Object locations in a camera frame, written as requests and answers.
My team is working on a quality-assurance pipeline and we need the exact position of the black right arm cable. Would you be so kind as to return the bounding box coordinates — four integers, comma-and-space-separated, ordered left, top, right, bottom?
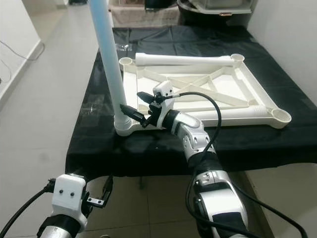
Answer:
173, 92, 310, 238

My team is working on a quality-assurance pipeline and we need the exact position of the black bag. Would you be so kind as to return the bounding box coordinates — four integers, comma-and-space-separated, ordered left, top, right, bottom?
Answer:
144, 0, 179, 10

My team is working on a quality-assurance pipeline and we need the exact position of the beige patterned bench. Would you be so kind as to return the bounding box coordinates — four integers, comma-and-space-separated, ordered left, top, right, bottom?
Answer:
110, 5, 179, 28

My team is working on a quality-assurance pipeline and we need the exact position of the black wall cable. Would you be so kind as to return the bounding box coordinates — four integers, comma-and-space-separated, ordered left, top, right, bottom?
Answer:
0, 40, 43, 62

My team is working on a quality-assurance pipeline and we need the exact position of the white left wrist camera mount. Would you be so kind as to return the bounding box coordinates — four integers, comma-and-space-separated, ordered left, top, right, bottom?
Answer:
52, 174, 87, 219

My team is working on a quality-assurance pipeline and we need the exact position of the white plastic table leg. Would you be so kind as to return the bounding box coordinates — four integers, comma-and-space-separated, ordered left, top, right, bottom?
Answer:
198, 107, 273, 122
88, 0, 138, 137
135, 53, 236, 66

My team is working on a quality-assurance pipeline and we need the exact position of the white plastic table top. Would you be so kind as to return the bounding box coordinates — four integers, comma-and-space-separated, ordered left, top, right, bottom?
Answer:
114, 54, 292, 137

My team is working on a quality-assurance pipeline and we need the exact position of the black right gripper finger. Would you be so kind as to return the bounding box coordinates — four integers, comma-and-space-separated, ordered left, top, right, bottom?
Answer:
136, 91, 160, 106
120, 104, 152, 127

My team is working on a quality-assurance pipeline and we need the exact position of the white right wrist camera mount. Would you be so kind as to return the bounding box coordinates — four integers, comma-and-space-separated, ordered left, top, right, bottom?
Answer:
151, 81, 175, 112

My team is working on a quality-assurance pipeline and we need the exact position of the black plastic table cover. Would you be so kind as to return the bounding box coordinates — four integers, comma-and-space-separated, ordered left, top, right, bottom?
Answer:
65, 26, 317, 179

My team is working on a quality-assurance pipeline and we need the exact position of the clear plastic tape piece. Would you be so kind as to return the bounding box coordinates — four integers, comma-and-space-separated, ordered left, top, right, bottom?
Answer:
116, 44, 138, 51
87, 94, 114, 117

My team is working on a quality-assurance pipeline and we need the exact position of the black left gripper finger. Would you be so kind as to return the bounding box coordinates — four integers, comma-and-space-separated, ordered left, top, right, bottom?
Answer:
102, 176, 114, 207

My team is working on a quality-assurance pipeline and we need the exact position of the clear plastic storage container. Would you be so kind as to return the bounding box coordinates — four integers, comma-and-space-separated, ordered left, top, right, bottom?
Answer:
188, 0, 258, 14

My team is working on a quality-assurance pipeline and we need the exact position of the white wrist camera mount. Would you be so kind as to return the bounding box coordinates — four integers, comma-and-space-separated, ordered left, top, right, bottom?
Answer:
52, 174, 87, 219
151, 81, 175, 112

